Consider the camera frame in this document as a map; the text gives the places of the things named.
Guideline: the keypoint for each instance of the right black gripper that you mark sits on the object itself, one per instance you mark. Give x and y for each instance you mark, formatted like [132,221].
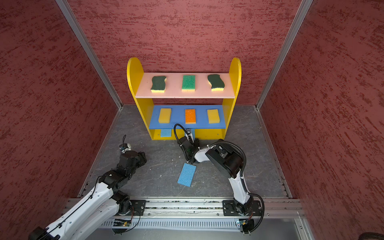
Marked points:
[196,142]

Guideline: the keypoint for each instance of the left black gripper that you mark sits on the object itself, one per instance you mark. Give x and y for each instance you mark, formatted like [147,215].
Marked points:
[141,158]

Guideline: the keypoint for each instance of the orange sponge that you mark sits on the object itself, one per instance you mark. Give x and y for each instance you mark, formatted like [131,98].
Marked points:
[190,116]

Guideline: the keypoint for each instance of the light blue sponge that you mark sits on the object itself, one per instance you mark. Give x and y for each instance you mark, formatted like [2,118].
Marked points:
[187,175]
[166,133]

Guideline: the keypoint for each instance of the yellow sponge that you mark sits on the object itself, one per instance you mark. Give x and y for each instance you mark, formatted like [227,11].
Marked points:
[213,116]
[165,116]

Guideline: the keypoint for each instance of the bright green rectangular sponge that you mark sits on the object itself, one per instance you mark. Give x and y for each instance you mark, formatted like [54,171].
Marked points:
[189,83]

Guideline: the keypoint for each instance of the dark green wavy sponge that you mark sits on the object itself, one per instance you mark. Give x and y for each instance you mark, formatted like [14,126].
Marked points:
[216,83]
[158,84]

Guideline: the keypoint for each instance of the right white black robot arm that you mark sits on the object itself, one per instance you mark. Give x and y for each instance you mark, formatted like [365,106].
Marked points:
[228,158]

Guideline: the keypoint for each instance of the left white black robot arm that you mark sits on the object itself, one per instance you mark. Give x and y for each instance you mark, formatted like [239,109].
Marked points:
[104,201]

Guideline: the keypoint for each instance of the blue lower shelf board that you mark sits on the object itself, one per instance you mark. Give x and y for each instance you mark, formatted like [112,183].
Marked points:
[178,117]

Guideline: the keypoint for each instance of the yellow wooden shelf unit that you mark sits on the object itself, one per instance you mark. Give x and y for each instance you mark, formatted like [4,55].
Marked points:
[145,106]

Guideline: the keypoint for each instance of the pink upper shelf board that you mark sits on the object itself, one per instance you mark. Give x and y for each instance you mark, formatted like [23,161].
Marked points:
[202,87]

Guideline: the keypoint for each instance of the left small circuit board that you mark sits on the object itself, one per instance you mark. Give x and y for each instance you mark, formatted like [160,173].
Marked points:
[121,223]

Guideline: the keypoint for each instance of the small circuit board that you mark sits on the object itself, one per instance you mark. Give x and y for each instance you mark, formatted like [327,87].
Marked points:
[248,224]
[121,223]

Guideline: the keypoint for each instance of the right small circuit board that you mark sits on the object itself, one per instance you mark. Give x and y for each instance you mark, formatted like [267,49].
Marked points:
[248,224]

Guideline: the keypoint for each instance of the left aluminium corner profile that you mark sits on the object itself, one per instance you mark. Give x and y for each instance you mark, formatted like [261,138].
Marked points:
[79,33]

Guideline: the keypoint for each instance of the aluminium corner profile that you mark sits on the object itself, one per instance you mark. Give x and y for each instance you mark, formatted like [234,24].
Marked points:
[79,33]
[290,37]

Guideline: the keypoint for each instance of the right aluminium corner profile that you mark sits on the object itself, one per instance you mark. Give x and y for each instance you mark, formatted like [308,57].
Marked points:
[290,37]

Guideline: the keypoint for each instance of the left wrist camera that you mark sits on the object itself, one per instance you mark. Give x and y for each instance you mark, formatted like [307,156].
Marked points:
[124,148]

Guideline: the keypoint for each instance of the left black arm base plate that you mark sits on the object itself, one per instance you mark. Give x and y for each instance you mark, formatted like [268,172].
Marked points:
[132,208]

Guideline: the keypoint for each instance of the white slotted cable duct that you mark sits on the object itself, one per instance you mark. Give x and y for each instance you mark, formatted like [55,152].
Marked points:
[230,225]

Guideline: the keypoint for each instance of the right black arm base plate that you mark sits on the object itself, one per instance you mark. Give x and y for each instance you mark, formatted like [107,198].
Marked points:
[234,208]

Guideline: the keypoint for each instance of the aluminium mounting rail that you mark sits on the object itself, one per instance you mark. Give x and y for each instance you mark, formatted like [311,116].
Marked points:
[275,208]

